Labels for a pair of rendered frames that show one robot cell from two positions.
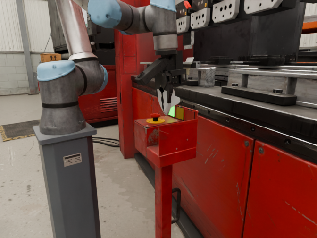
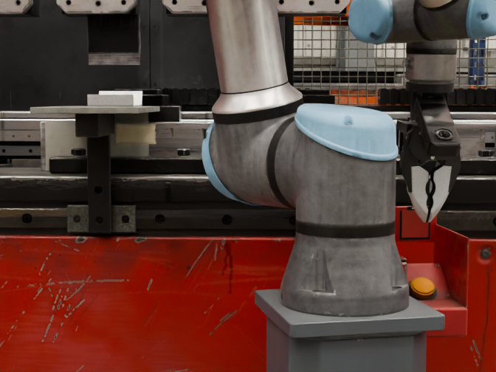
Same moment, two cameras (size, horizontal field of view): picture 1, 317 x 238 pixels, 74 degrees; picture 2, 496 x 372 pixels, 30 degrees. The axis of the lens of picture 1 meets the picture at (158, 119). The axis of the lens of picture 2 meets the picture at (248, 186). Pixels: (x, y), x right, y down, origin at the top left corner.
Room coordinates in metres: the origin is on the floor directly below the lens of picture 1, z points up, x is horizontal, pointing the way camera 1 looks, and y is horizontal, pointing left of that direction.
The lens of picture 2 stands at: (0.40, 1.37, 1.01)
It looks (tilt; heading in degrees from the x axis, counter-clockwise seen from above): 5 degrees down; 294
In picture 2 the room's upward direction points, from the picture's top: straight up
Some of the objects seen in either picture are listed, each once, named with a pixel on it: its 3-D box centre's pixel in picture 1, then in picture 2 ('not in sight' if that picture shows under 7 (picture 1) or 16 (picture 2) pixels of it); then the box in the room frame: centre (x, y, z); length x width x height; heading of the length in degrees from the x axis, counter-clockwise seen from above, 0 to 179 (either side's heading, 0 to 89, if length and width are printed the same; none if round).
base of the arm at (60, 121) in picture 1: (62, 114); (345, 260); (0.72, 0.34, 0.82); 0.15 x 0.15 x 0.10
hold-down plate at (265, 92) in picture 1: (253, 94); (431, 165); (0.77, -0.35, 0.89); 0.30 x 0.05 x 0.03; 21
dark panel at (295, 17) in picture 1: (230, 46); (57, 55); (1.76, -0.57, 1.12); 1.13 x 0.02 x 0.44; 21
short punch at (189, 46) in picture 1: (187, 40); (114, 40); (1.36, -0.18, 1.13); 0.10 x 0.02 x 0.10; 21
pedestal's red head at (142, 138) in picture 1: (163, 131); (389, 269); (0.76, -0.02, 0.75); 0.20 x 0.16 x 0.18; 30
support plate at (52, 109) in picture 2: (165, 63); (100, 109); (1.30, -0.04, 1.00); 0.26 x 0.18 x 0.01; 111
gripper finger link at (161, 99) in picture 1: (167, 100); (414, 190); (0.73, -0.03, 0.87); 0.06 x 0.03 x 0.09; 120
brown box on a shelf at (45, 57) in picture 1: (50, 58); not in sight; (2.90, 1.43, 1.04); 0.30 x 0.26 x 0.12; 36
